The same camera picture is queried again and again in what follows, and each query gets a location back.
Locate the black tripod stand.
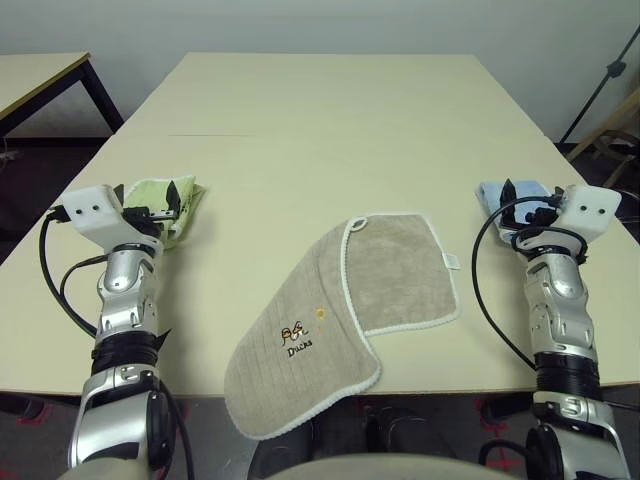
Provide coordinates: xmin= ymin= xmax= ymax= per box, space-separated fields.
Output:
xmin=559 ymin=37 xmax=640 ymax=146

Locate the beige side table black frame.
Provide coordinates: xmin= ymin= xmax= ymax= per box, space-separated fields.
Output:
xmin=0 ymin=51 xmax=125 ymax=146

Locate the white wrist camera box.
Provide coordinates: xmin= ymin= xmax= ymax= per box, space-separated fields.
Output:
xmin=512 ymin=183 xmax=623 ymax=251
xmin=60 ymin=183 xmax=166 ymax=251

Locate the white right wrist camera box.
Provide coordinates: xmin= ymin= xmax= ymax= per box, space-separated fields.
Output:
xmin=512 ymin=183 xmax=623 ymax=251

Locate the folded green towel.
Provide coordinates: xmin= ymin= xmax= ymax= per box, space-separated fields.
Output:
xmin=121 ymin=173 xmax=207 ymax=253

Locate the light grey robot torso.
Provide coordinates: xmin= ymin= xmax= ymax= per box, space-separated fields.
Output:
xmin=59 ymin=452 xmax=521 ymax=480

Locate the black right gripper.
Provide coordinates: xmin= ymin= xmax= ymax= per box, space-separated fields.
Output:
xmin=501 ymin=176 xmax=567 ymax=241

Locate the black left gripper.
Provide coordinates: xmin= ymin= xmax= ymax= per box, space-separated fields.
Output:
xmin=112 ymin=178 xmax=182 ymax=237

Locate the dark left robot leg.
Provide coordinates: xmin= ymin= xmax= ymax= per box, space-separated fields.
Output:
xmin=252 ymin=417 xmax=319 ymax=464

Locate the dark right robot leg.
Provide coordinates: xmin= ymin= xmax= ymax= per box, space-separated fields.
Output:
xmin=362 ymin=404 xmax=454 ymax=459

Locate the dark robot leg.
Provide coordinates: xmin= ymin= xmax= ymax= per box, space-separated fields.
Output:
xmin=362 ymin=404 xmax=454 ymax=459
xmin=252 ymin=417 xmax=319 ymax=464

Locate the wooden chair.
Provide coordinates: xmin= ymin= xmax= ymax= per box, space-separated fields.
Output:
xmin=567 ymin=88 xmax=640 ymax=187

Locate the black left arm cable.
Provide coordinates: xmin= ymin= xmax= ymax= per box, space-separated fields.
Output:
xmin=42 ymin=205 xmax=109 ymax=337

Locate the folded blue towel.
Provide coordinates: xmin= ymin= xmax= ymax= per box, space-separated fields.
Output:
xmin=474 ymin=178 xmax=551 ymax=246

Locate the beige towel with duck embroidery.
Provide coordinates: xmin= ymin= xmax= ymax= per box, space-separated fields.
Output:
xmin=223 ymin=211 xmax=461 ymax=441

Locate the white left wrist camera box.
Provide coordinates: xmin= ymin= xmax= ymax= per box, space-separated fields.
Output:
xmin=60 ymin=183 xmax=166 ymax=251

